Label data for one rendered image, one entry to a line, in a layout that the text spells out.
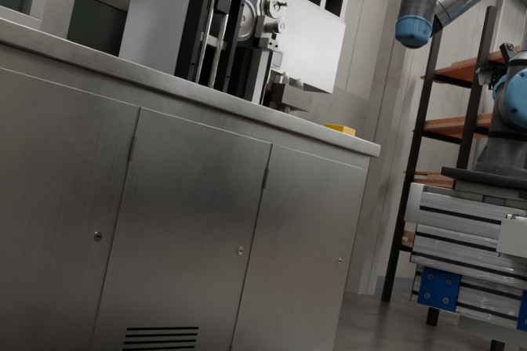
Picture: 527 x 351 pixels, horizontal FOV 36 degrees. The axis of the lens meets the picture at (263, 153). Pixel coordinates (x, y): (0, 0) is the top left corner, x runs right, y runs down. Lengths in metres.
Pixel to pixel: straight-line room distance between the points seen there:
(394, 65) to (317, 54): 3.64
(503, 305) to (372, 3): 5.23
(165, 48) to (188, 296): 0.70
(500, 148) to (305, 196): 0.70
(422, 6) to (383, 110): 5.16
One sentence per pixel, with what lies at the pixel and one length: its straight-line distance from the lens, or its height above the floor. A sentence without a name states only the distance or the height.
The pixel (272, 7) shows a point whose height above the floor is 1.24.
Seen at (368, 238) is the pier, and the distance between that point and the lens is 6.82.
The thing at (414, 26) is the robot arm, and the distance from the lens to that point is 1.76.
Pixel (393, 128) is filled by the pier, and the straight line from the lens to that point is 6.89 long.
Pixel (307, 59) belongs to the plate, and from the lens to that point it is 3.29.
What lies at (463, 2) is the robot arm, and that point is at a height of 1.19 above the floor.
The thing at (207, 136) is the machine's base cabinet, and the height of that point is 0.79.
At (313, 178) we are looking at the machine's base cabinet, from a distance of 2.37.
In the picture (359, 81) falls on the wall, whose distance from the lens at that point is 6.82.
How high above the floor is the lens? 0.69
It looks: 2 degrees up
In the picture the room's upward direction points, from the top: 11 degrees clockwise
